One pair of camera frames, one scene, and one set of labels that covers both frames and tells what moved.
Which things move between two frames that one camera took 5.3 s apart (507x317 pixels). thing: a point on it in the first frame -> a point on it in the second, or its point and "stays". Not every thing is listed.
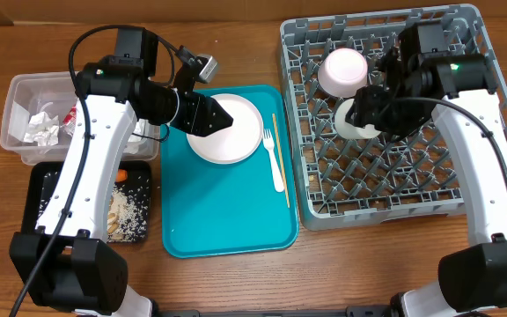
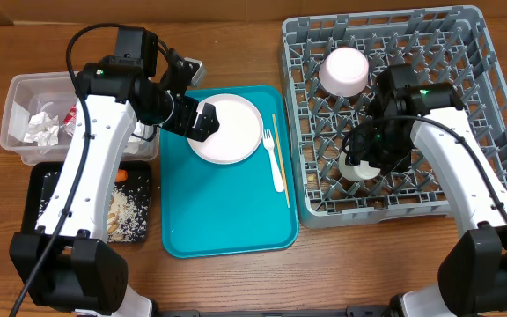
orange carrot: (121, 175) stays
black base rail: (356, 311) stays
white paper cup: (350, 130) -> (364, 171)
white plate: (236, 143) stays
